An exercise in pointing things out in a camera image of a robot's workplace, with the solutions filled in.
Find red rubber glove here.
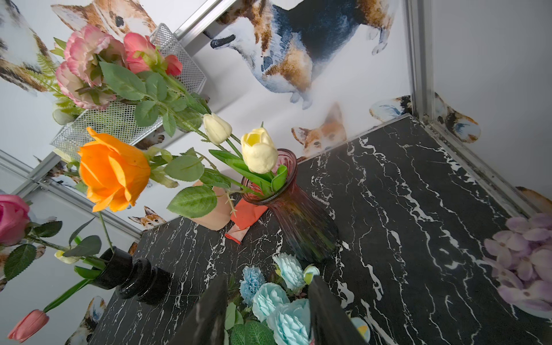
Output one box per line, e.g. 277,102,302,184
225,199,268,244

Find small blue carnation stem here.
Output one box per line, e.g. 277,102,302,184
239,266,266,306

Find terracotta pot green plant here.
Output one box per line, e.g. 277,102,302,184
191,187,234,231

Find white tulip vase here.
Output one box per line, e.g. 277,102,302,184
209,128,289,199
55,250,106,270

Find mauve hydrangea flower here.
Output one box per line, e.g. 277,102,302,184
483,214,551,319

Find tall blue rose stem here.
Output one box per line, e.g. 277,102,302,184
229,299,313,345

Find white wire mesh basket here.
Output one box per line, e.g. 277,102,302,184
50,23,206,160

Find tall blue pink bouquet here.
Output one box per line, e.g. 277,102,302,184
55,24,210,135

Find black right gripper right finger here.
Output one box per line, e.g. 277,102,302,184
308,275,366,344

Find green fern in basket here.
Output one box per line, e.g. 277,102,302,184
25,35,84,125

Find orange rose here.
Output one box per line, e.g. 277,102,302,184
77,126,219,219

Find blue and yellow rose spray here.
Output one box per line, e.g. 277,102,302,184
224,253,320,344

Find magenta pink rose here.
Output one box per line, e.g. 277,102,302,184
1,194,102,282

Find white tulip right vase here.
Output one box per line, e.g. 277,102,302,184
209,128,289,199

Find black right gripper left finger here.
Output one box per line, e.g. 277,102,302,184
168,275,228,345

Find white tulip left vase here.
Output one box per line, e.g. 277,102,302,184
55,250,106,270

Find black left vase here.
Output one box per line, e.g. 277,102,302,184
91,247,172,306

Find pink tulip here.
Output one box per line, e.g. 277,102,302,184
8,279,92,343

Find dark glass right vase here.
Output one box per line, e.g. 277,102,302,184
244,149,339,263

